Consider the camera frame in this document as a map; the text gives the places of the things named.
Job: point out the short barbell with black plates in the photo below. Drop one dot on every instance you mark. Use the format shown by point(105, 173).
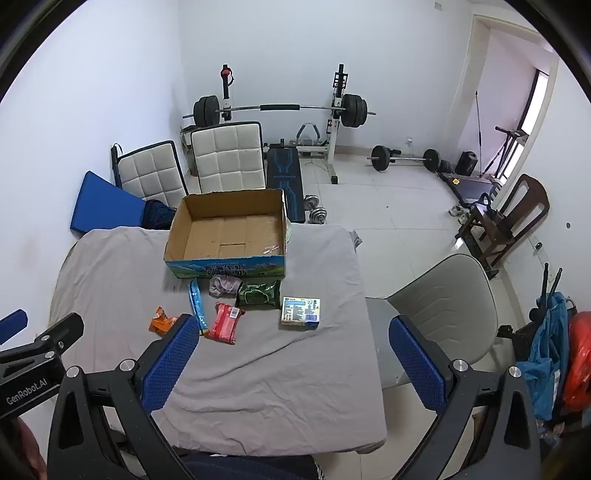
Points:
point(381, 158)

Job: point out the orange bag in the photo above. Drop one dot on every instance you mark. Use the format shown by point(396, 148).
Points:
point(579, 364)

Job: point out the dark blue garment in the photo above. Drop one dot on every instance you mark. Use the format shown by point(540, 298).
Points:
point(157, 214)

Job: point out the black and blue pole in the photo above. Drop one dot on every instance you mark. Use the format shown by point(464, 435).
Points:
point(115, 161)

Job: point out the black and blue weight bench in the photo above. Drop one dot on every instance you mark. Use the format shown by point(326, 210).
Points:
point(284, 180)

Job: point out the grey tablecloth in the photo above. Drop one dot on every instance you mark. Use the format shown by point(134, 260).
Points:
point(277, 378)

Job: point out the blue foam mat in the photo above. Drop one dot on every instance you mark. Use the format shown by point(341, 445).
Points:
point(101, 203)

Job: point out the chrome dumbbell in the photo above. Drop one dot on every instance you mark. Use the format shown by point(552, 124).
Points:
point(318, 215)
point(311, 201)

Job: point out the cardboard box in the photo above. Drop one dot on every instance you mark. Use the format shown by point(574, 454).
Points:
point(221, 233)

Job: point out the window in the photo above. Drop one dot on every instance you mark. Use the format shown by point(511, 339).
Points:
point(538, 101)

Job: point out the person's dark pants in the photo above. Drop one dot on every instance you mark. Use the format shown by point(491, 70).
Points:
point(254, 468)

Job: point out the dark wooden chair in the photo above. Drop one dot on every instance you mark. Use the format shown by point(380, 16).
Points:
point(526, 203)

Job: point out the white and blue box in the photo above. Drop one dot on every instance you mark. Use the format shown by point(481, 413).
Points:
point(300, 311)

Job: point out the blue tube packet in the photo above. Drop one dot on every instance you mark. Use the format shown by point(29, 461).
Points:
point(196, 300)

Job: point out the grey office chair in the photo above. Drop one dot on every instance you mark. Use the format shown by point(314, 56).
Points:
point(443, 295)

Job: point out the white barbell rack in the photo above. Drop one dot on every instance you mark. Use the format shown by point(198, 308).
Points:
point(333, 152)

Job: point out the long barbell with black plates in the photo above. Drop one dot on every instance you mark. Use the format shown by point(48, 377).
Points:
point(277, 107)

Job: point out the white padded chair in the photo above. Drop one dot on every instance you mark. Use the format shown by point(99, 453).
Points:
point(226, 157)
point(147, 175)

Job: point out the black clothes stand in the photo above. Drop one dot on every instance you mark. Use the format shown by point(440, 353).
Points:
point(510, 333)

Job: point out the pair of white sneakers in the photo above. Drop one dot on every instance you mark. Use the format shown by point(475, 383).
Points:
point(458, 214)

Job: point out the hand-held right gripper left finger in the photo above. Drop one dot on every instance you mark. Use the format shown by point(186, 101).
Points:
point(171, 362)

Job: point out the green snack packet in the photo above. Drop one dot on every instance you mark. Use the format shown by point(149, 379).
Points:
point(258, 294)

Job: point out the black speaker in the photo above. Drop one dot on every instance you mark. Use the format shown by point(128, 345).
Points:
point(468, 164)

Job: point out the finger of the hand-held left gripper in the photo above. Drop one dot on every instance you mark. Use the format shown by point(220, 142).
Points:
point(11, 325)
point(64, 330)

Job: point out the red snack packet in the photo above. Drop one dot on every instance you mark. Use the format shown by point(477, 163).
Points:
point(224, 323)

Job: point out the person's left forearm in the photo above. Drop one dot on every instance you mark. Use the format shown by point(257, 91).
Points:
point(21, 450)

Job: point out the treadmill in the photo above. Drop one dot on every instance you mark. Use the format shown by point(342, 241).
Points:
point(471, 187)

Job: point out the pink cloth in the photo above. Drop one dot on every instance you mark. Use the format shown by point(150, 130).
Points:
point(221, 286)

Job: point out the blue jacket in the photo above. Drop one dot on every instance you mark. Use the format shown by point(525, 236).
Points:
point(549, 350)

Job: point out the loose black weight plates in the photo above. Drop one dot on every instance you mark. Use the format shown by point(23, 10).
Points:
point(446, 166)

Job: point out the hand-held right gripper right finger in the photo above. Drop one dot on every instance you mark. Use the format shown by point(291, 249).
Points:
point(418, 364)

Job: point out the pale green plastic bag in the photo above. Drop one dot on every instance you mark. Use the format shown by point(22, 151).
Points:
point(289, 233)

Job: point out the orange snack packet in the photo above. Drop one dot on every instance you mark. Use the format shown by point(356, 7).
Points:
point(161, 323)

